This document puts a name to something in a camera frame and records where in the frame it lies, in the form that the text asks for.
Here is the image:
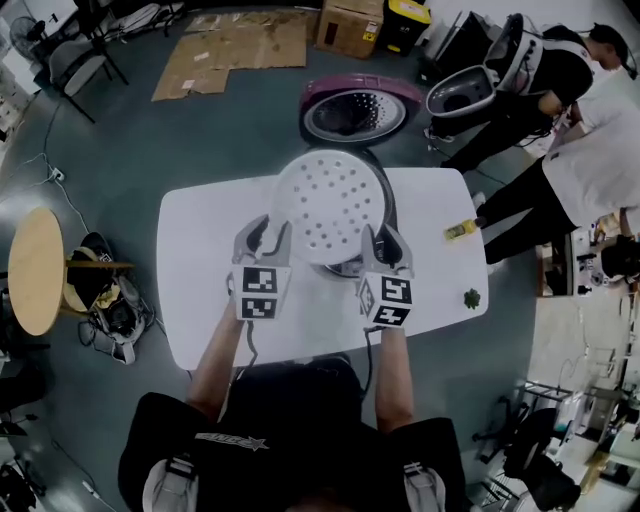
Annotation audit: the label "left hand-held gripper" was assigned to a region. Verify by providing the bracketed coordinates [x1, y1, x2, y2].
[227, 213, 294, 321]

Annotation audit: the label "black bag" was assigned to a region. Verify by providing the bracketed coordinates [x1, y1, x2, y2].
[64, 232, 156, 365]

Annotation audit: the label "maroon rice cooker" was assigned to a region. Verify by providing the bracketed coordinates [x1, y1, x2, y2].
[298, 73, 426, 280]

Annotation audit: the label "brown cardboard box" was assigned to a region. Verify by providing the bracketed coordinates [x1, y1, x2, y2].
[313, 0, 385, 60]

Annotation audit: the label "round wooden table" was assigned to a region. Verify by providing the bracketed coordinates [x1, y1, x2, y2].
[7, 207, 136, 337]

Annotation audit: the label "yellow bottle with black cap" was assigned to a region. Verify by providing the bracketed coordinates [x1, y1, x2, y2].
[443, 217, 487, 242]

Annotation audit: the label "person's black shirt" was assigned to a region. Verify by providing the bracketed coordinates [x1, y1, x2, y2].
[118, 357, 466, 512]

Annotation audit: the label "person's left forearm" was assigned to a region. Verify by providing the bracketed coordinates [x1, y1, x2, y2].
[185, 314, 251, 421]

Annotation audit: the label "white perforated steamer tray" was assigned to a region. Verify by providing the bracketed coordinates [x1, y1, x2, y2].
[269, 148, 387, 265]

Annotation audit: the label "standing fan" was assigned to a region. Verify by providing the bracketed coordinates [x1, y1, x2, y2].
[9, 15, 41, 56]

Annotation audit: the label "black washing machine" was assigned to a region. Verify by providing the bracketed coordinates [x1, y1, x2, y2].
[434, 10, 501, 76]

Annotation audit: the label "person's right forearm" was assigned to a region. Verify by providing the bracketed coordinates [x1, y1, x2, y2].
[373, 324, 415, 432]

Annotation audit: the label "black bin with yellow lid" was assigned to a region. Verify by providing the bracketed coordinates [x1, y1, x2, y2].
[382, 0, 432, 57]

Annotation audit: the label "black office chair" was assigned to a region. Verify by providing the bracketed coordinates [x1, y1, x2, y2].
[472, 394, 584, 509]

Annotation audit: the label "wooden shelf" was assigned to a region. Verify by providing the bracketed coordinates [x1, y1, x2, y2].
[534, 232, 576, 299]

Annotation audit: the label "grey shoulder strap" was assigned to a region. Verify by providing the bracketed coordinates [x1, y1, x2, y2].
[142, 454, 197, 512]
[402, 460, 447, 512]

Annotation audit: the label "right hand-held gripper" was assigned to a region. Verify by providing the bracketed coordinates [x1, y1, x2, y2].
[355, 223, 417, 329]

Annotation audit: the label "grey chair with black frame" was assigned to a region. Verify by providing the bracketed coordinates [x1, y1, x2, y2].
[48, 37, 130, 124]

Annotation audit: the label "white bag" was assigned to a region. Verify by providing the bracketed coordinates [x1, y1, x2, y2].
[107, 2, 174, 31]

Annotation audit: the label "flattened cardboard sheets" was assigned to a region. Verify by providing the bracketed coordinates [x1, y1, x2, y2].
[151, 12, 309, 103]

